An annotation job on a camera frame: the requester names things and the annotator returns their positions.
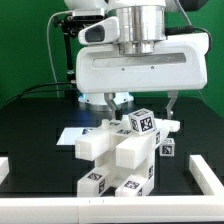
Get white chair seat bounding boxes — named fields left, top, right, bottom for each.
left=95, top=131, right=160, bottom=188

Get black cables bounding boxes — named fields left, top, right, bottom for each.
left=1, top=79, right=81, bottom=109

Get white chair back frame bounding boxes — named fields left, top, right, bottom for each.
left=75, top=116, right=180, bottom=169

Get white camera cable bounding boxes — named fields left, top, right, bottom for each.
left=46, top=10, right=74, bottom=98

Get black camera stand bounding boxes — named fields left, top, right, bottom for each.
left=53, top=14, right=109, bottom=101

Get white U-shaped fixture wall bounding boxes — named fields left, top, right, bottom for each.
left=0, top=155, right=224, bottom=224

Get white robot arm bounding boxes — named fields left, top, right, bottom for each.
left=64, top=0, right=212, bottom=116

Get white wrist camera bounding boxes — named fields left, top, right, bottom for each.
left=78, top=16, right=120, bottom=45

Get white tag sheet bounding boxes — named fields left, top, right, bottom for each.
left=57, top=127, right=101, bottom=145

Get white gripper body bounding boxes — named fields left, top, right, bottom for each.
left=76, top=33, right=209, bottom=93

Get grey camera on stand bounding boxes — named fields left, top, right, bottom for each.
left=72, top=8, right=105, bottom=20

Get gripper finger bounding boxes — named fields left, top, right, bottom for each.
left=166, top=91, right=178, bottom=119
left=104, top=93, right=122, bottom=120

